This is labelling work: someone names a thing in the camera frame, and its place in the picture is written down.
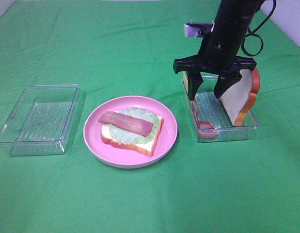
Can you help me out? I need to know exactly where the pink round plate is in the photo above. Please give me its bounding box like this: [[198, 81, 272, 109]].
[[83, 96, 178, 168]]

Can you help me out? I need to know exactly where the yellow toy cheese slice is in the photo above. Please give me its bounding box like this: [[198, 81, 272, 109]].
[[183, 71, 188, 95]]

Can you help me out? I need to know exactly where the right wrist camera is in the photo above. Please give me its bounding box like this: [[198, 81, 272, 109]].
[[184, 21, 213, 38]]

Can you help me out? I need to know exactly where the left clear plastic container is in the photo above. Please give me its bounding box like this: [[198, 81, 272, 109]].
[[0, 84, 79, 156]]

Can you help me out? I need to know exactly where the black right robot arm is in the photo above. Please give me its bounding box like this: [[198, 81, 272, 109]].
[[173, 0, 263, 100]]

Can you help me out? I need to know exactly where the right clear plastic container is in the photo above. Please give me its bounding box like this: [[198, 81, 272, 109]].
[[182, 75, 258, 143]]

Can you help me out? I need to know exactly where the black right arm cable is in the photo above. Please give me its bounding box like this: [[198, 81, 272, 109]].
[[241, 0, 278, 57]]

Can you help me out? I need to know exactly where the clear plastic container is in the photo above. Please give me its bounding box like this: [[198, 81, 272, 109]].
[[0, 84, 79, 156], [182, 75, 258, 143]]

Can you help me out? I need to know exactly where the toy bacon strip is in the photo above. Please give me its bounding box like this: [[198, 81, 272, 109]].
[[193, 99, 219, 139], [98, 111, 153, 137]]

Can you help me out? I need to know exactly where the toy bread slice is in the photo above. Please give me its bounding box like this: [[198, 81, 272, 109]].
[[101, 118, 164, 157], [220, 68, 260, 127]]

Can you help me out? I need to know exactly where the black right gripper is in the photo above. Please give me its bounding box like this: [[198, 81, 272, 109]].
[[173, 36, 256, 100]]

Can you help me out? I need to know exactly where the toy lettuce leaf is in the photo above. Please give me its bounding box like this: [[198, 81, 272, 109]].
[[101, 107, 163, 145]]

